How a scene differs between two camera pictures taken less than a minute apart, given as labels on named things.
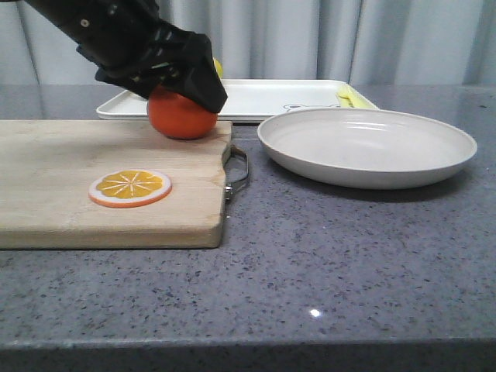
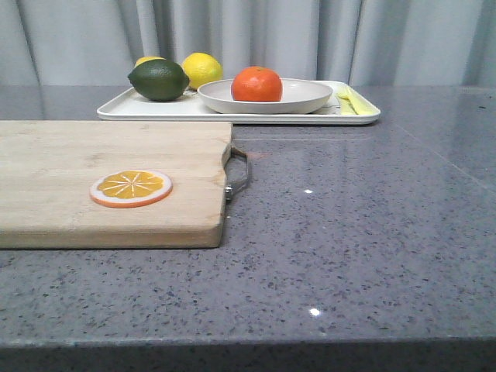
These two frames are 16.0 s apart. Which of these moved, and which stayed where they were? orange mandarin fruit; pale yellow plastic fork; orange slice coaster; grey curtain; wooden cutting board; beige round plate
Moved: beige round plate; orange mandarin fruit
Stayed: pale yellow plastic fork; orange slice coaster; wooden cutting board; grey curtain
